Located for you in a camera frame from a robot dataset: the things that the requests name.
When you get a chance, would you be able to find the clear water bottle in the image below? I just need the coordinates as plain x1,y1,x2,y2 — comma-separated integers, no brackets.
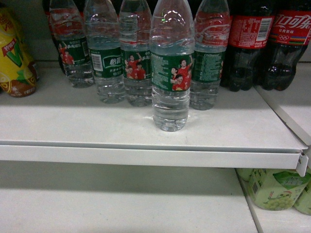
150,0,195,132

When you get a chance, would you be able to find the white metal middle shelf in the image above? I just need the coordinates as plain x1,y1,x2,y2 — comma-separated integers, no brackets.
0,63,309,174

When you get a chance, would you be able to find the water bottle team label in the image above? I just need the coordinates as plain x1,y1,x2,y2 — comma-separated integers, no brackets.
119,0,152,107

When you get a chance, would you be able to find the right water bottle green label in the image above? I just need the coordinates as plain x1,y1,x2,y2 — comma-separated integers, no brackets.
190,0,231,111

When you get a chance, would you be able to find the water bottle barcode label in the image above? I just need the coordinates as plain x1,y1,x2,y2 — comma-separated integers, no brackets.
84,0,125,103

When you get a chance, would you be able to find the far-left water bottle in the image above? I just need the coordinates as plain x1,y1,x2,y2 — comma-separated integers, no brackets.
50,0,94,88

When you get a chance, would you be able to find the white lower shelf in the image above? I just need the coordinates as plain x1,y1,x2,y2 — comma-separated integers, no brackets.
0,161,311,233

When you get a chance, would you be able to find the cola bottle barcode label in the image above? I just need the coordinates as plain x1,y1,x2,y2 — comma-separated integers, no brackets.
221,0,276,92

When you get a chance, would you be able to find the green grape drink carton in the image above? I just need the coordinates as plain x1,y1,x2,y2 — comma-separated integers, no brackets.
246,168,311,211
294,167,311,216

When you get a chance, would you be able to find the yellow lemon tea bottle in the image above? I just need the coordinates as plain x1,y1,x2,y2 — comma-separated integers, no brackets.
0,7,36,98

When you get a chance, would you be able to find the cola bottle olympic label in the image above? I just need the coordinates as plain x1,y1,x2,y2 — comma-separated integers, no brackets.
260,0,311,91

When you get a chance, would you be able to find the green grape drink carton right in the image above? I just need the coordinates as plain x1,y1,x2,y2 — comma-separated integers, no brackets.
294,167,311,216

